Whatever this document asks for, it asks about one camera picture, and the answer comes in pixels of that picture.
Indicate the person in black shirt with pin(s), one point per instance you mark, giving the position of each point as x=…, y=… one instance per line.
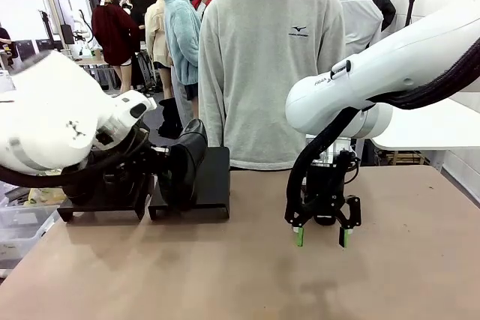
x=4, y=40

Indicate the mannequin in light blue fleece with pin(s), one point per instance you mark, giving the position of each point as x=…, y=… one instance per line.
x=182, y=42

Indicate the clear plastic storage bin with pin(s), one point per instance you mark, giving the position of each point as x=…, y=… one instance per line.
x=22, y=230

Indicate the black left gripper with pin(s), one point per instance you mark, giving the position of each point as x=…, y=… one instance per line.
x=146, y=155

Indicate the white table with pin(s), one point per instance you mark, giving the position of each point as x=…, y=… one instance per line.
x=431, y=129

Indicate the wooden background table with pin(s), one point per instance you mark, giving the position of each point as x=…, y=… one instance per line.
x=88, y=61

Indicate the mannequin in maroon sweater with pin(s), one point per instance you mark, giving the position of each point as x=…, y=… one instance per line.
x=114, y=35

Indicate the person's right forearm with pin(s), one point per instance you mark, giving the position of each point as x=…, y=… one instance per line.
x=212, y=117

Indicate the black tripod stand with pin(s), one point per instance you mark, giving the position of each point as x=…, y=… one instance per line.
x=411, y=5

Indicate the mannequin in white shirt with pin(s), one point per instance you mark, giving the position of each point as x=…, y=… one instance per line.
x=362, y=24

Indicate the black light stand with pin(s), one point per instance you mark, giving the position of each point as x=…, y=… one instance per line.
x=47, y=27

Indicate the green snack bag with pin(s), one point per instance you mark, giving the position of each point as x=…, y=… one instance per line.
x=45, y=196

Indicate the mannequin in cream jacket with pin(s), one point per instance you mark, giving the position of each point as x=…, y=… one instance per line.
x=155, y=35

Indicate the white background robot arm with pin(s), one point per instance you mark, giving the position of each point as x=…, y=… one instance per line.
x=83, y=27

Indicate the beige metal frame post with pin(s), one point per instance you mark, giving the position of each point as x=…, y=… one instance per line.
x=52, y=5

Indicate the black boots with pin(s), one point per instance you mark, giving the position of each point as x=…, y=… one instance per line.
x=170, y=117

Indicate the person in grey sweatshirt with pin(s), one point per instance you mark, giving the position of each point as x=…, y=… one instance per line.
x=262, y=72

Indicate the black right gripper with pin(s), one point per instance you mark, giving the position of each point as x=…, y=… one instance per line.
x=330, y=185

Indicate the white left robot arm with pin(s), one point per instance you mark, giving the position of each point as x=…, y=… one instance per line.
x=48, y=117

